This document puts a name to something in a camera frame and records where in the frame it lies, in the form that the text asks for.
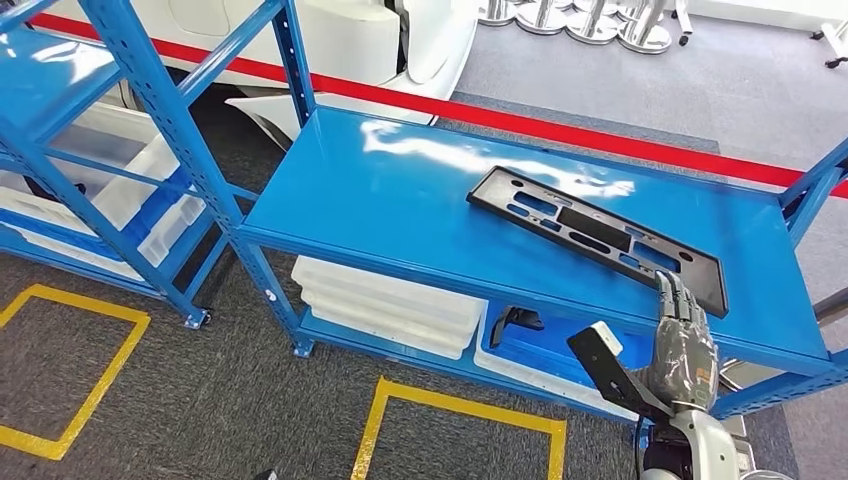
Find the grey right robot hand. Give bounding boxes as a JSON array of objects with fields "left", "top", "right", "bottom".
[{"left": 643, "top": 270, "right": 721, "bottom": 415}]

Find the black plastic frame panel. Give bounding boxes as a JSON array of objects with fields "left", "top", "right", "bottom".
[{"left": 466, "top": 165, "right": 730, "bottom": 319}]

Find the small black plastic part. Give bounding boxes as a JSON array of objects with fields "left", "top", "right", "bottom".
[{"left": 488, "top": 304, "right": 546, "bottom": 350}]

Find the blue metal shelf rack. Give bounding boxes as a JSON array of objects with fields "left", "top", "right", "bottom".
[
  {"left": 0, "top": 0, "right": 261, "bottom": 333},
  {"left": 78, "top": 0, "right": 848, "bottom": 425}
]

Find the grey metal bar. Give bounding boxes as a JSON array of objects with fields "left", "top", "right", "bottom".
[{"left": 813, "top": 286, "right": 848, "bottom": 327}]

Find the white open storage bin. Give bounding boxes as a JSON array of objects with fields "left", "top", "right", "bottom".
[{"left": 473, "top": 301, "right": 643, "bottom": 423}]

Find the yellow floor tape square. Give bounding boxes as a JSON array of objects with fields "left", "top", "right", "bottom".
[
  {"left": 0, "top": 283, "right": 152, "bottom": 462},
  {"left": 349, "top": 376, "right": 568, "bottom": 480}
]

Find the red barrier belt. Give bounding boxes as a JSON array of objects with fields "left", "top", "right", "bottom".
[{"left": 29, "top": 13, "right": 848, "bottom": 200}]

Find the white stacked storage bin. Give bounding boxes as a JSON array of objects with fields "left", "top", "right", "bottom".
[
  {"left": 305, "top": 307, "right": 473, "bottom": 362},
  {"left": 299, "top": 291, "right": 484, "bottom": 351},
  {"left": 291, "top": 254, "right": 489, "bottom": 335}
]

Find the white furniture leg with caster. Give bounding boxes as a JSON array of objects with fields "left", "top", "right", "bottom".
[
  {"left": 670, "top": 0, "right": 694, "bottom": 48},
  {"left": 809, "top": 19, "right": 848, "bottom": 70}
]

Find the white car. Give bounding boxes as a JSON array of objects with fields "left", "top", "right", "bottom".
[{"left": 39, "top": 0, "right": 480, "bottom": 144}]

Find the translucent white divided bin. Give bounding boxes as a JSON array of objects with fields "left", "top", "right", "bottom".
[{"left": 135, "top": 193, "right": 208, "bottom": 268}]

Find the large translucent white bin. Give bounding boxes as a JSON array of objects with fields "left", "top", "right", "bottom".
[{"left": 46, "top": 102, "right": 181, "bottom": 232}]

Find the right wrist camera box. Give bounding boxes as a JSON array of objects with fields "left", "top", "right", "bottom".
[{"left": 566, "top": 321, "right": 674, "bottom": 423}]

